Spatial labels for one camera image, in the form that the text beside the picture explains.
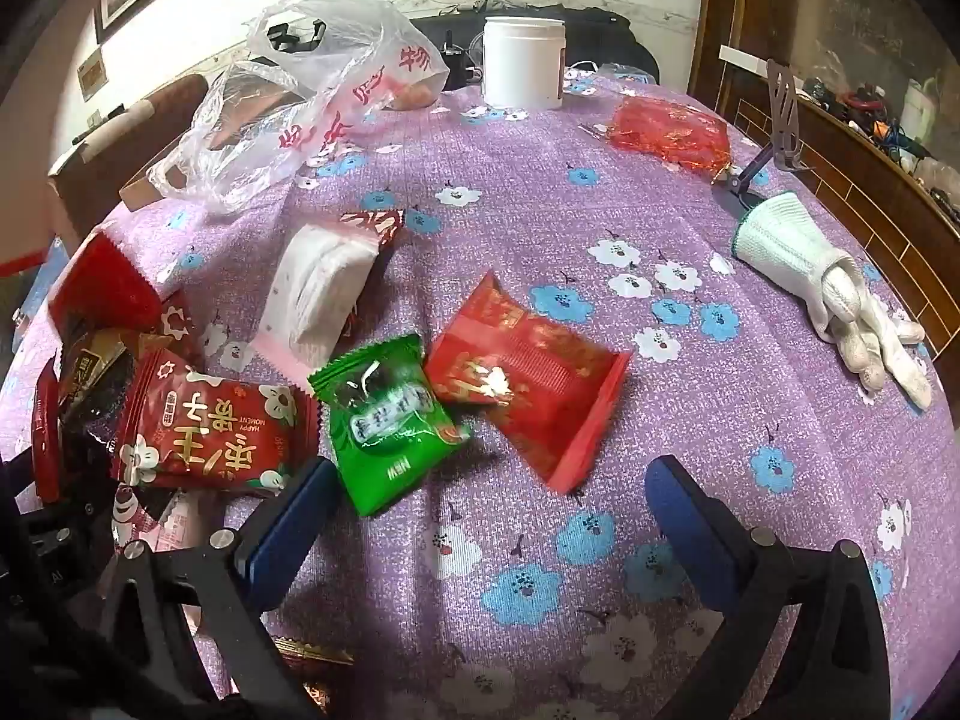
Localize cardboard box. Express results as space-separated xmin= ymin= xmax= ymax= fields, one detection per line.
xmin=118 ymin=157 xmax=226 ymax=212

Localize metal phone stand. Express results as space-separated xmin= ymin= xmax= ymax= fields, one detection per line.
xmin=720 ymin=58 xmax=815 ymax=203

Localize clear plastic bag red print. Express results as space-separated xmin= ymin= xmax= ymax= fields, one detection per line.
xmin=146 ymin=0 xmax=451 ymax=215

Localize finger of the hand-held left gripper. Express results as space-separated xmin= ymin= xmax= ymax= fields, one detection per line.
xmin=64 ymin=427 xmax=113 ymax=515

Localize brown armchair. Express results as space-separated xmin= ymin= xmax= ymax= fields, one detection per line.
xmin=46 ymin=75 xmax=218 ymax=241

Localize gold foil snack packet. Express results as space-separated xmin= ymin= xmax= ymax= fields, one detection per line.
xmin=274 ymin=636 xmax=355 ymax=668

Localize white plastic jar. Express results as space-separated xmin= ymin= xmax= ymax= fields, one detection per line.
xmin=481 ymin=15 xmax=565 ymax=110

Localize black clamp device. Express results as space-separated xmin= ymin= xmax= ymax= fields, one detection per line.
xmin=442 ymin=30 xmax=470 ymax=80
xmin=268 ymin=19 xmax=325 ymax=53

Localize red snack packet gold print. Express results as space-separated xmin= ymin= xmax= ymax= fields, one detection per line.
xmin=424 ymin=270 xmax=635 ymax=496

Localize black leather sofa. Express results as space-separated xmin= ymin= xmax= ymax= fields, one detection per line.
xmin=405 ymin=6 xmax=662 ymax=87

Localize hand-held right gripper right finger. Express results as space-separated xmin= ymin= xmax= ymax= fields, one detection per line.
xmin=645 ymin=456 xmax=893 ymax=720

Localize red snack packet white flowers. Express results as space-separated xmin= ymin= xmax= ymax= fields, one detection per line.
xmin=111 ymin=349 xmax=322 ymax=494

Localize green snack packet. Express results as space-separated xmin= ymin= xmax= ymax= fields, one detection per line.
xmin=307 ymin=334 xmax=473 ymax=518

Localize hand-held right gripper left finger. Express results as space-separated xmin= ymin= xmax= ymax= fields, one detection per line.
xmin=97 ymin=456 xmax=340 ymax=720

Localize wooden door frame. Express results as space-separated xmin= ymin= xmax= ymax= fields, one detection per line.
xmin=690 ymin=0 xmax=751 ymax=98

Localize purple floral tablecloth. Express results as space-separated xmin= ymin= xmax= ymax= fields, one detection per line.
xmin=0 ymin=71 xmax=953 ymax=720

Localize large red snack packet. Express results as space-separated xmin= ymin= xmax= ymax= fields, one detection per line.
xmin=46 ymin=231 xmax=164 ymax=342

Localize red white patterned candy bar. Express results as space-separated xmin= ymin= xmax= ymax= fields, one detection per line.
xmin=339 ymin=208 xmax=406 ymax=248

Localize wooden bench backrest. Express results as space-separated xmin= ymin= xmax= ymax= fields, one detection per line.
xmin=720 ymin=45 xmax=960 ymax=361

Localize brown gold snack packet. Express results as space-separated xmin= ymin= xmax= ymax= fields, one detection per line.
xmin=58 ymin=328 xmax=151 ymax=428

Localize red mesh pouch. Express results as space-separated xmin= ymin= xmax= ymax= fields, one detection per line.
xmin=607 ymin=96 xmax=732 ymax=175

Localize white work glove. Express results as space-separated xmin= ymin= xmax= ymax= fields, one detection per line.
xmin=731 ymin=191 xmax=935 ymax=412

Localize white pink snack packet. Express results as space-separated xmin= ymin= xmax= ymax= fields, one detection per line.
xmin=251 ymin=221 xmax=382 ymax=387

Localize small framed wall certificate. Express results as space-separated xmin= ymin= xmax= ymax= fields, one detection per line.
xmin=75 ymin=45 xmax=106 ymax=102

